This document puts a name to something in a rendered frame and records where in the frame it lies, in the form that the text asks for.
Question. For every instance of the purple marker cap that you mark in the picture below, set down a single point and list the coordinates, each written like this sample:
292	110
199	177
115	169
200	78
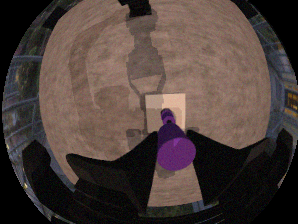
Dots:
174	150

